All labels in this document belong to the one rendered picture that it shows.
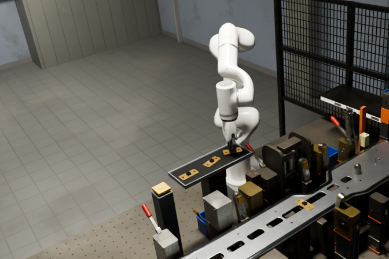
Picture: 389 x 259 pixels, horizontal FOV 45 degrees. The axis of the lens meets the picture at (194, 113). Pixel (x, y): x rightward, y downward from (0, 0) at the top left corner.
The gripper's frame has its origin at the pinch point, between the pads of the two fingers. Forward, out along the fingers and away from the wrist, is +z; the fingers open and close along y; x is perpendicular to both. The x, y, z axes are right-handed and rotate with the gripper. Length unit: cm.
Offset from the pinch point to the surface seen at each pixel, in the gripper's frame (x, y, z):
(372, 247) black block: 53, 32, 47
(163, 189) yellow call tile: -34.0, 18.0, 2.6
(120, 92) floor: -63, -370, 120
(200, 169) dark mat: -16.5, 8.6, 2.7
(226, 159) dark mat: -4.3, 5.3, 2.7
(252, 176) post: 5.1, 12.9, 8.7
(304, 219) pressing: 19.8, 35.9, 18.6
